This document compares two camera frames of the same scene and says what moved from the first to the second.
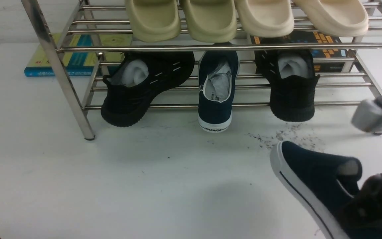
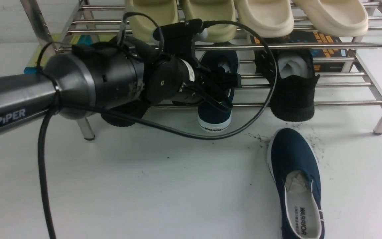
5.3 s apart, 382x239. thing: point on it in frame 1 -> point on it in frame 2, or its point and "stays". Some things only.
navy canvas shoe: [322, 184] -> [294, 168]
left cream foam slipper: [266, 18] stays
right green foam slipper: [211, 21] stays
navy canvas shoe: [218, 71] stays
